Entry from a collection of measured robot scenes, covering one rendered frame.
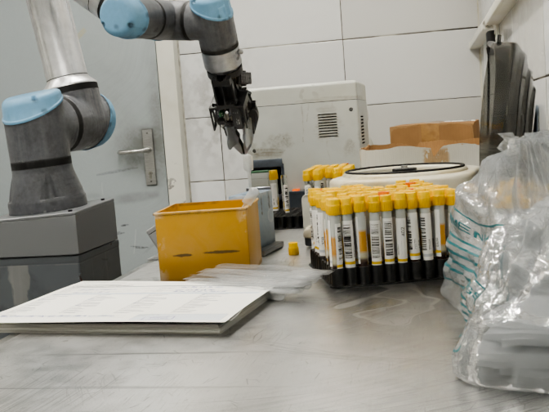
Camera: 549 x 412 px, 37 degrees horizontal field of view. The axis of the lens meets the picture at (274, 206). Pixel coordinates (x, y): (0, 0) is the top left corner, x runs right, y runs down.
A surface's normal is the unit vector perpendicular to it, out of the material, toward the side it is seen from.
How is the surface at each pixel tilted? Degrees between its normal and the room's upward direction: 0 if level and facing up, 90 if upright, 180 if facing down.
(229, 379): 0
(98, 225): 90
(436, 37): 90
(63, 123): 88
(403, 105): 90
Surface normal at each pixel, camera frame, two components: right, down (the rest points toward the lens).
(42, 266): -0.18, 0.11
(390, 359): -0.07, -0.99
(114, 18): -0.39, 0.16
